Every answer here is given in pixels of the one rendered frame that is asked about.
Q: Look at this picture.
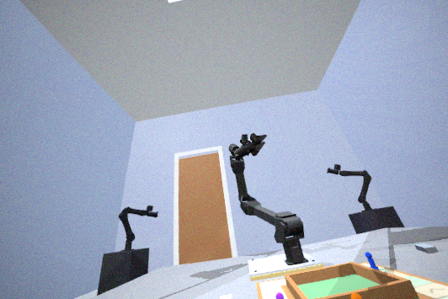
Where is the orange pawn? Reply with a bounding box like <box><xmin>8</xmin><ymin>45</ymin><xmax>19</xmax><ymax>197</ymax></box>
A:
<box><xmin>351</xmin><ymin>292</ymin><xmax>362</xmax><ymax>299</ymax></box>

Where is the blue pawn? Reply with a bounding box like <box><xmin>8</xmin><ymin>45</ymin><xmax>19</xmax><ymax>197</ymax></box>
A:
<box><xmin>365</xmin><ymin>252</ymin><xmax>379</xmax><ymax>270</ymax></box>

